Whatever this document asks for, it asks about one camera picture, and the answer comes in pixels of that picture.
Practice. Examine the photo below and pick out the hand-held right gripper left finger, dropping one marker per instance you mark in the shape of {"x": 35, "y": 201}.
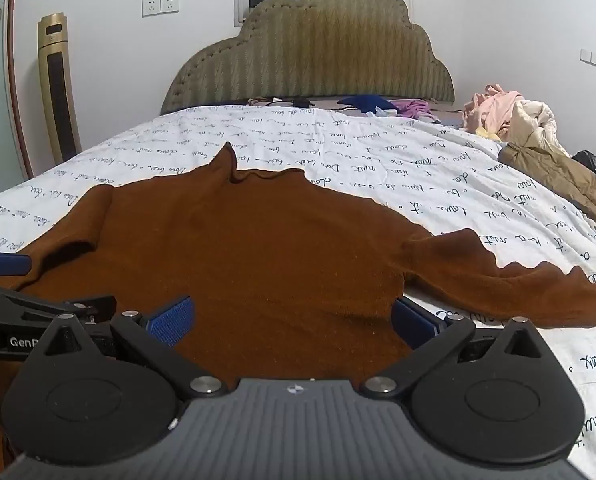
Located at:
{"x": 172, "y": 321}

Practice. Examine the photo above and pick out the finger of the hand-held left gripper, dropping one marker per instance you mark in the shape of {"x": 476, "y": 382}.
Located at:
{"x": 8, "y": 264}
{"x": 43, "y": 302}

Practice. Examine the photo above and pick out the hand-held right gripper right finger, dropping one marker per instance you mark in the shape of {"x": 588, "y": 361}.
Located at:
{"x": 413, "y": 324}

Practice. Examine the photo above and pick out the brown knit sweater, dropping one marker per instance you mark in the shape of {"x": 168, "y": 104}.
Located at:
{"x": 278, "y": 260}

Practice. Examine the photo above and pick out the white printed bed sheet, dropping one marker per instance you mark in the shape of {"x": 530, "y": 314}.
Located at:
{"x": 377, "y": 160}

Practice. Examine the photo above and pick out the gold standing air conditioner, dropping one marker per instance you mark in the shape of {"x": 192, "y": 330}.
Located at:
{"x": 60, "y": 95}

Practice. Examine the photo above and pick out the tan padded jacket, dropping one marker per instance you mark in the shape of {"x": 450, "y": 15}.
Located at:
{"x": 557, "y": 180}

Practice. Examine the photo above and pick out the yellow cloth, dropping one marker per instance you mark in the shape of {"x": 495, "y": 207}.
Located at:
{"x": 487, "y": 134}

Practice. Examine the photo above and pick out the purple cloth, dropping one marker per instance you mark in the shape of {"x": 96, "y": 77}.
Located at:
{"x": 415, "y": 109}

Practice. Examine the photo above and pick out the blue cloth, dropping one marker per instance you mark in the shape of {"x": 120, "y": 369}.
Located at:
{"x": 367, "y": 104}

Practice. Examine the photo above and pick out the pink cloth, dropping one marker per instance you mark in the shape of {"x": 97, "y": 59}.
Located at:
{"x": 492, "y": 110}

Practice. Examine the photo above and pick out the olive padded bed headboard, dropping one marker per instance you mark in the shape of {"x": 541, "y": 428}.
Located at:
{"x": 318, "y": 50}

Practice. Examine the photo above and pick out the white wall socket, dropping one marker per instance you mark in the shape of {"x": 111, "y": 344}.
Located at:
{"x": 150, "y": 7}
{"x": 170, "y": 4}

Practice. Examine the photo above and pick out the white wall light switch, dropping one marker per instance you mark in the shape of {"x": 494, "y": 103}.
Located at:
{"x": 590, "y": 58}

